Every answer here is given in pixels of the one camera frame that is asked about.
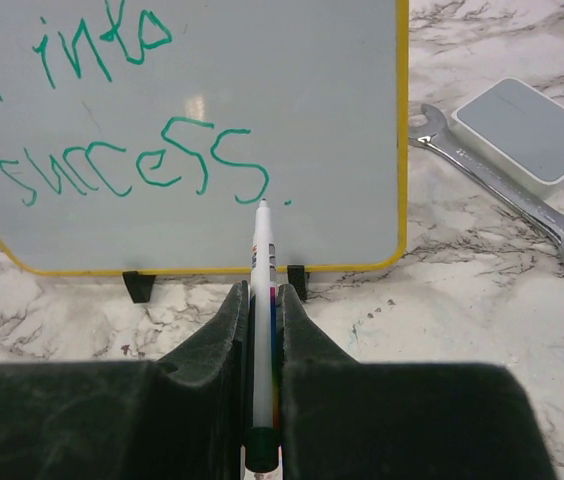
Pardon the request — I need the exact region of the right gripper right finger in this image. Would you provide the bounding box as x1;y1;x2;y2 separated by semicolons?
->
278;285;556;479

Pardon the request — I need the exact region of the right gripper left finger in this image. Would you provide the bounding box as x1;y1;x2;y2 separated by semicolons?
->
0;282;248;479

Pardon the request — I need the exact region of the green whiteboard marker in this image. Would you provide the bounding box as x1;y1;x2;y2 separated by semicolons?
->
244;199;280;474

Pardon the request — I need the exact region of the yellow framed whiteboard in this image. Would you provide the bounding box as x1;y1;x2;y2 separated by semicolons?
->
0;1;409;277

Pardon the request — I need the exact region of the white whiteboard eraser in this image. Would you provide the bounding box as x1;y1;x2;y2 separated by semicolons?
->
449;77;564;199

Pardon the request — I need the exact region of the silver wrench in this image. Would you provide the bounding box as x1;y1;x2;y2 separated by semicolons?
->
408;103;564;266

